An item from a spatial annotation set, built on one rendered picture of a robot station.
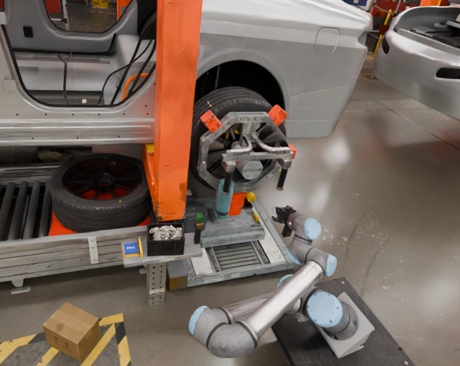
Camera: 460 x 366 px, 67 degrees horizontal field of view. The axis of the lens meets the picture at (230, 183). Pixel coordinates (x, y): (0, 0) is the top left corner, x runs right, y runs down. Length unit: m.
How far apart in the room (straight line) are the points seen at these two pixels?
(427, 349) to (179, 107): 2.09
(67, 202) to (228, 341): 1.36
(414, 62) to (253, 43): 2.42
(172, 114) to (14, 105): 0.96
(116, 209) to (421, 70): 3.34
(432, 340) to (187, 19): 2.37
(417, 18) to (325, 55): 3.02
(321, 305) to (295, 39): 1.58
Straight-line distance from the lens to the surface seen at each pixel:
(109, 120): 2.28
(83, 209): 2.25
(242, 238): 2.60
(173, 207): 2.02
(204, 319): 1.42
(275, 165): 2.26
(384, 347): 2.15
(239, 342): 1.36
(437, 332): 2.84
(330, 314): 1.74
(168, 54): 1.62
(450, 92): 4.15
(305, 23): 2.42
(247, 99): 2.06
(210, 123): 1.93
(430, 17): 5.63
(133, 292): 2.40
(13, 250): 2.28
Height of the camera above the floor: 1.90
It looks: 34 degrees down
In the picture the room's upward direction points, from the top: 10 degrees clockwise
